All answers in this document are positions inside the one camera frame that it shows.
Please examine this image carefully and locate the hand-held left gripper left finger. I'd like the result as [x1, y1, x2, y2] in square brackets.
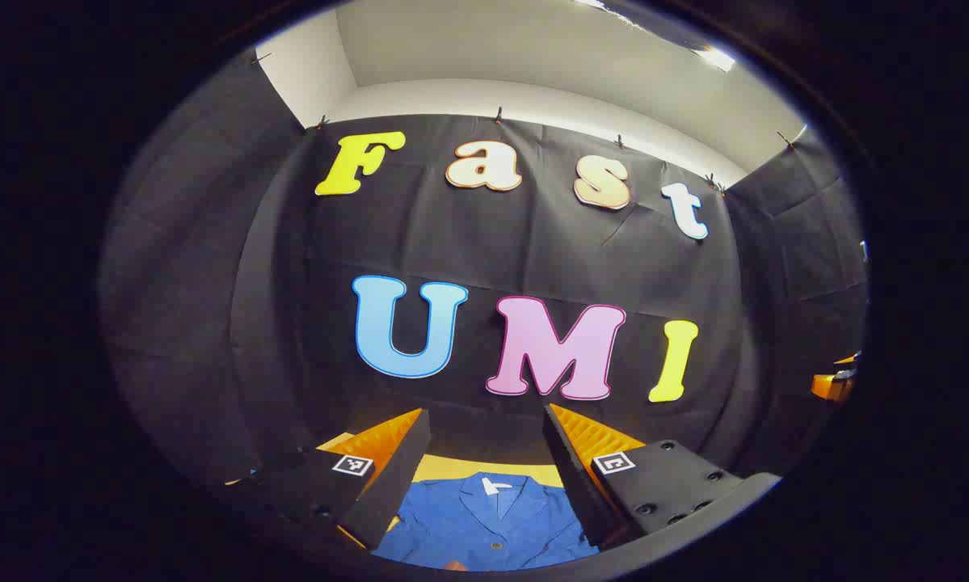
[225, 408, 432, 550]

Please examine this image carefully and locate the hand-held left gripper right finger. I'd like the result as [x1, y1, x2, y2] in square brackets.
[542, 403, 782, 552]

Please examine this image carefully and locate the blue button shirt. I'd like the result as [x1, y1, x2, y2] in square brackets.
[371, 473, 602, 573]

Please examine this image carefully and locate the black backdrop cloth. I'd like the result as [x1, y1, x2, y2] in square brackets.
[100, 48, 869, 494]

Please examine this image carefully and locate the ceiling light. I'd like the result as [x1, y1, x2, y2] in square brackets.
[693, 44, 737, 74]

